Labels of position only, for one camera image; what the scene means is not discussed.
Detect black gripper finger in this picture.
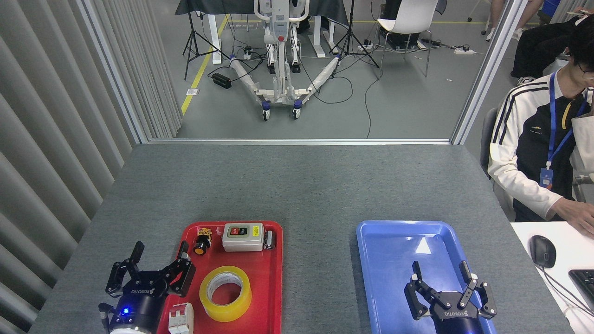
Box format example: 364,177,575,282
160,240,196,298
457,261,497,320
105,241,145,298
404,261,439,321

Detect red plastic tray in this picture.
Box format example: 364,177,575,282
157,221,284,334

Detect yellow tape roll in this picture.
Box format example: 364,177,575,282
199,266,252,322

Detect blue plastic tray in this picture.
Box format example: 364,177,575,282
356,220,498,334

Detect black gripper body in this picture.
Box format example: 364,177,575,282
429,291,484,334
108,278,170,333

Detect black keyboard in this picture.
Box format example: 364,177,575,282
568,269,594,310

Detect white circuit breaker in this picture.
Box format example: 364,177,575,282
168,303,194,334

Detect table with black cloth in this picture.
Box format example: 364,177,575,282
175,0,350,65

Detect silver frame rail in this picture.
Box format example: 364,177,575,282
148,138,452,145

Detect grey two-button switch box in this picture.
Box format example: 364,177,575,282
222,223,264,252

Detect white stand on wheels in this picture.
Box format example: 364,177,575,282
227,0,345,122

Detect standing person's legs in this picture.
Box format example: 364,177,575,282
485,0,544,42

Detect white chair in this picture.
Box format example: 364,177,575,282
376,0,439,78

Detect black orange push button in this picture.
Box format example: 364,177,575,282
193,227,213,255

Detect silver frame post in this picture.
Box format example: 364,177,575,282
77,0,150,144
450,0,530,145

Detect black mouse cable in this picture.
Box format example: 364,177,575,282
541,266,594,321

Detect black tripod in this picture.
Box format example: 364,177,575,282
329,0,381,79
182,9,231,81

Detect white desk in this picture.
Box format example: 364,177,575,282
510,221,594,334

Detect black floor cable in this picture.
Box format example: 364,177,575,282
363,69,387,139

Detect person's right hand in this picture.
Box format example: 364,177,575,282
555,197,594,235

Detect black computer mouse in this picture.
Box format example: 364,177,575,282
529,235,557,269

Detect grey office chair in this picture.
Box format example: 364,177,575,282
480,108,499,178

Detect seated person in black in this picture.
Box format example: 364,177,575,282
510,6,594,87

